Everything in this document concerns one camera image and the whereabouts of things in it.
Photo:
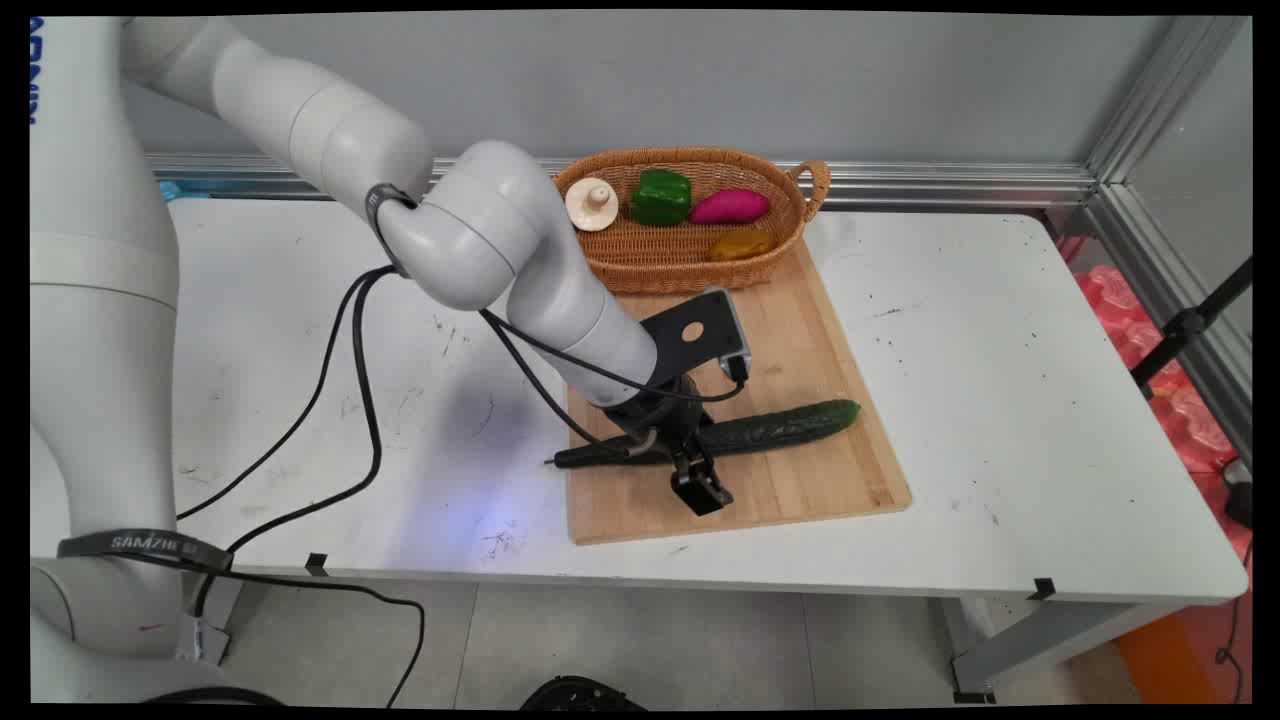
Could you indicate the beige toy mushroom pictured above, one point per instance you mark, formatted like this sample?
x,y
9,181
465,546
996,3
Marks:
x,y
592,204

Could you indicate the purple toy sweet potato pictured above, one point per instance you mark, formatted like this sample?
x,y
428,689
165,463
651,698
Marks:
x,y
730,206

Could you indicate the red plastic-wrapped bottle pack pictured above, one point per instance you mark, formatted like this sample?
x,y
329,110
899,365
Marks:
x,y
1160,380

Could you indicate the black tripod leg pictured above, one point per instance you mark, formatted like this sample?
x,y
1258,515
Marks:
x,y
1190,322

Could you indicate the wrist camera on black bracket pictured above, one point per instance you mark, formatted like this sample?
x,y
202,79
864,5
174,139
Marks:
x,y
700,330

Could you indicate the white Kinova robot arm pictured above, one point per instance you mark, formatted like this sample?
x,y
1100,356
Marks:
x,y
110,300

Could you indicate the yellow-brown potato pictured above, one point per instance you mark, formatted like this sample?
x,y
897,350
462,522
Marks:
x,y
741,243

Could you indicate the green toy bell pepper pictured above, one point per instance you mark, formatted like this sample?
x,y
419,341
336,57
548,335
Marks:
x,y
661,196

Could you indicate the grey metal table leg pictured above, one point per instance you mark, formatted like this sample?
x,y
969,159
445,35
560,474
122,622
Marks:
x,y
1040,640

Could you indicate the black round floor object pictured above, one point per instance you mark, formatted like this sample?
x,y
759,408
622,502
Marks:
x,y
580,693

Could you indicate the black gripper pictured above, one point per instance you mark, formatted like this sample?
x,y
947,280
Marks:
x,y
662,410

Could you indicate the black table edge clip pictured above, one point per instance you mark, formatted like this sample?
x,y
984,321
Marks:
x,y
316,565
1042,588

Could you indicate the dark green toy cucumber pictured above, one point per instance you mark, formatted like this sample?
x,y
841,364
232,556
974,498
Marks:
x,y
780,428

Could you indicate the wooden cutting board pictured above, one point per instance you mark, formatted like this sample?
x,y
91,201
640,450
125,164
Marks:
x,y
800,480

